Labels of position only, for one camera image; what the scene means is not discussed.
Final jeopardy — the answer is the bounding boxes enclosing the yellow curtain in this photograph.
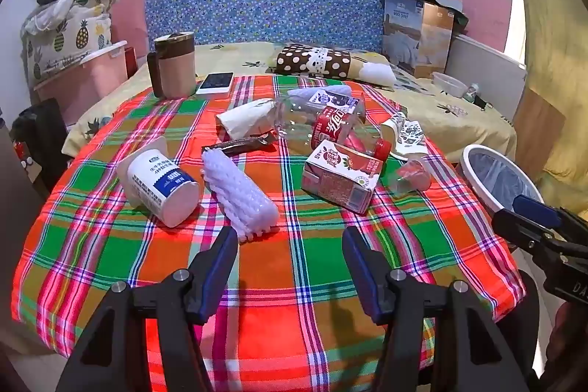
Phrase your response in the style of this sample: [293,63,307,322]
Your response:
[496,0,588,209]

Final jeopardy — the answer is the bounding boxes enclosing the red label cola bottle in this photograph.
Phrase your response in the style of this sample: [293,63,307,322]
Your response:
[311,105,392,161]

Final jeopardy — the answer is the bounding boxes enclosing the wooden board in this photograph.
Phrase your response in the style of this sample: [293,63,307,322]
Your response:
[512,86,566,165]

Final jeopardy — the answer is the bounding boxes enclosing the brown travel mug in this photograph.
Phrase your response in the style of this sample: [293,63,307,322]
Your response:
[147,31,198,99]

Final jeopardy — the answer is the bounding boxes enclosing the leaf print pillow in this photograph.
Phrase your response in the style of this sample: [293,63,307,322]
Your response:
[390,64,437,94]

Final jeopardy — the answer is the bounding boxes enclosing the white round trash bin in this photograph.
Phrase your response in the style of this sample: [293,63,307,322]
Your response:
[460,144,545,220]

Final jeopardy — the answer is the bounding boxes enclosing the white foam net sleeve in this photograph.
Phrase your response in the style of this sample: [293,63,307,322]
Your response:
[201,146,280,243]

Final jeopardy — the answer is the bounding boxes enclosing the white yogurt cup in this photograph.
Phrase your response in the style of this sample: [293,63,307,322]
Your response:
[116,136,200,229]

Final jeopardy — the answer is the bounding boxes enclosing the plaid blanket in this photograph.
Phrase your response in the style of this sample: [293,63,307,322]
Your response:
[9,73,527,392]

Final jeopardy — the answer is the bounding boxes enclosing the clear plastic food container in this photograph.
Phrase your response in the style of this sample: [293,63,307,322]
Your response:
[431,72,467,99]

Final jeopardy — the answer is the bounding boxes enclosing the pineapple print bedding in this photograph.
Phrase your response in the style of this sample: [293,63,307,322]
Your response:
[21,0,122,90]

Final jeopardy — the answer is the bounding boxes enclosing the white smartphone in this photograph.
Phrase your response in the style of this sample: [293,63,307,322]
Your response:
[196,72,235,100]

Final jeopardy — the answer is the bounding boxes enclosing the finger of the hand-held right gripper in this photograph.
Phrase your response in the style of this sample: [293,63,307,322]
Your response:
[513,195,563,230]
[492,209,554,255]

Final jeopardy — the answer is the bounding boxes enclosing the pink storage box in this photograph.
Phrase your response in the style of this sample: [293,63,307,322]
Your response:
[32,40,129,126]

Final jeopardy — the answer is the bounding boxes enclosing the bed with yellow sheet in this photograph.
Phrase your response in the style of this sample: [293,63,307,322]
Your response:
[61,40,517,165]

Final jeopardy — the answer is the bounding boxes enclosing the black bag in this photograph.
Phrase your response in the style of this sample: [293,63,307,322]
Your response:
[9,98,69,195]

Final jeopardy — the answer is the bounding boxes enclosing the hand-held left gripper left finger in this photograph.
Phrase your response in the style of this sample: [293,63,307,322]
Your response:
[55,227,239,392]

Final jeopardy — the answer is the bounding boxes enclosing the brown coffee sachet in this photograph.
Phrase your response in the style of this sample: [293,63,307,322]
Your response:
[201,132,276,155]

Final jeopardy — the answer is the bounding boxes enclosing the clear plastic bin liner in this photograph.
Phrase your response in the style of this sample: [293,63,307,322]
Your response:
[473,151,539,209]

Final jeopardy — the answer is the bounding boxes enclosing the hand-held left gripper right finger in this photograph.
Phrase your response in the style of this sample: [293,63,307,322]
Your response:
[342,227,529,392]

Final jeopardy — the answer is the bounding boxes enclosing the red juice carton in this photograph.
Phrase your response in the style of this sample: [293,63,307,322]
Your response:
[301,139,384,215]

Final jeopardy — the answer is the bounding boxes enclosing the white panel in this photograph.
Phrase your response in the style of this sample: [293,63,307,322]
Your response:
[443,33,528,122]

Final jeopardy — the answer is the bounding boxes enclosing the clear plastic cup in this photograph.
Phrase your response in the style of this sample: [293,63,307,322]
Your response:
[380,158,433,196]

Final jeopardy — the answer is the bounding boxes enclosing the brown polka dot pillow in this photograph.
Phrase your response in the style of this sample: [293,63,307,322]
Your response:
[270,44,397,86]

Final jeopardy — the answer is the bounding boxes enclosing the printed paper wrapper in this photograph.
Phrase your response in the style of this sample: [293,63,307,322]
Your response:
[380,113,430,156]

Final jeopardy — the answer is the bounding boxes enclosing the cardboard quilt box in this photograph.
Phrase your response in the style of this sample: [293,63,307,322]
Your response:
[379,0,469,79]

